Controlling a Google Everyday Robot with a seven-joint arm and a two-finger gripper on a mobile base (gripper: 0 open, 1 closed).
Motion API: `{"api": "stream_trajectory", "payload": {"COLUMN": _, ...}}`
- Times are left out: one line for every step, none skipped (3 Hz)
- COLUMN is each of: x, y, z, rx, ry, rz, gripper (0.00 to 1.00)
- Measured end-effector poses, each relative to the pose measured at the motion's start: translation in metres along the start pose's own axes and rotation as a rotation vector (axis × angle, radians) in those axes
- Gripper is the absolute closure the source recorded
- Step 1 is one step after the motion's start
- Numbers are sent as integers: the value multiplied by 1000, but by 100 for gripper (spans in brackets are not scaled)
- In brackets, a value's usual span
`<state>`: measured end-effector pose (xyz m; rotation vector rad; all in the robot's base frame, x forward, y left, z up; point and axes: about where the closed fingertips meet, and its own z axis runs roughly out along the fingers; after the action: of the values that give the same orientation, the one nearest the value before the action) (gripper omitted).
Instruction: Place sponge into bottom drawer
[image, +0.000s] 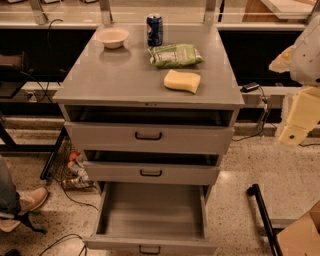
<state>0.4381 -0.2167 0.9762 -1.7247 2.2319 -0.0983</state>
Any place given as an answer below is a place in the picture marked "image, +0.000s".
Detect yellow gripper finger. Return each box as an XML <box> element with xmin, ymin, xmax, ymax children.
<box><xmin>269</xmin><ymin>46</ymin><xmax>295</xmax><ymax>73</ymax></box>
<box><xmin>277</xmin><ymin>87</ymin><xmax>320</xmax><ymax>147</ymax></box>

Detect yellow sponge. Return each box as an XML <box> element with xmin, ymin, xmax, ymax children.
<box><xmin>164</xmin><ymin>70</ymin><xmax>201</xmax><ymax>94</ymax></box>

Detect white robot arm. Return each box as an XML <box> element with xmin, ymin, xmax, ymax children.
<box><xmin>269</xmin><ymin>16</ymin><xmax>320</xmax><ymax>146</ymax></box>

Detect grey drawer cabinet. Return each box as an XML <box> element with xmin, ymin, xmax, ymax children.
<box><xmin>52</xmin><ymin>23</ymin><xmax>246</xmax><ymax>201</ymax></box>

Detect grey top drawer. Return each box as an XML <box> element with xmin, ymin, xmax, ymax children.
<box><xmin>65</xmin><ymin>108</ymin><xmax>234</xmax><ymax>154</ymax></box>

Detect grey drawer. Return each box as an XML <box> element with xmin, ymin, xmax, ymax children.
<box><xmin>84</xmin><ymin>151</ymin><xmax>221</xmax><ymax>185</ymax></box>
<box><xmin>83</xmin><ymin>182</ymin><xmax>217</xmax><ymax>256</ymax></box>
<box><xmin>65</xmin><ymin>108</ymin><xmax>234</xmax><ymax>154</ymax></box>

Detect grey middle drawer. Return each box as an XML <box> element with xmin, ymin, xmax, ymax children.
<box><xmin>84</xmin><ymin>151</ymin><xmax>221</xmax><ymax>185</ymax></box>

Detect grey bottom drawer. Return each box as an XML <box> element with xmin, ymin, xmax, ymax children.
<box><xmin>83</xmin><ymin>182</ymin><xmax>217</xmax><ymax>256</ymax></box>

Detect black power adapter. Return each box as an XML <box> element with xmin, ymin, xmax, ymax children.
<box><xmin>241</xmin><ymin>82</ymin><xmax>260</xmax><ymax>93</ymax></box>

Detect black metal stand leg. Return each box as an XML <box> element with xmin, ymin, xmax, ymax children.
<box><xmin>247</xmin><ymin>184</ymin><xmax>283</xmax><ymax>256</ymax></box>

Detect green snack bag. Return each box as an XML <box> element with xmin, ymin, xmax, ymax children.
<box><xmin>148</xmin><ymin>44</ymin><xmax>203</xmax><ymax>69</ymax></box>

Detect cardboard box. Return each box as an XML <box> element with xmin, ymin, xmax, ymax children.
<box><xmin>277</xmin><ymin>201</ymin><xmax>320</xmax><ymax>256</ymax></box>

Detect blue soda can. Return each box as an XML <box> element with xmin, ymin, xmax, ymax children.
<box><xmin>146</xmin><ymin>14</ymin><xmax>163</xmax><ymax>47</ymax></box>

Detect white paper bowl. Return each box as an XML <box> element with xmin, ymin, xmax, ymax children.
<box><xmin>96</xmin><ymin>28</ymin><xmax>129</xmax><ymax>49</ymax></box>

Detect tan work boot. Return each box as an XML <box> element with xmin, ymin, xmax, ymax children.
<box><xmin>19</xmin><ymin>187</ymin><xmax>49</xmax><ymax>216</ymax></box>

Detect blue jeans leg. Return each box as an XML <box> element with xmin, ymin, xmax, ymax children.
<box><xmin>0</xmin><ymin>155</ymin><xmax>21</xmax><ymax>214</ymax></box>

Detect wire basket with bottles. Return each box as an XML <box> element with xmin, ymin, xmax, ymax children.
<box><xmin>50</xmin><ymin>140</ymin><xmax>94</xmax><ymax>190</ymax></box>

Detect black floor cable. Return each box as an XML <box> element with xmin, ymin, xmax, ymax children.
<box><xmin>37</xmin><ymin>179</ymin><xmax>100</xmax><ymax>256</ymax></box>

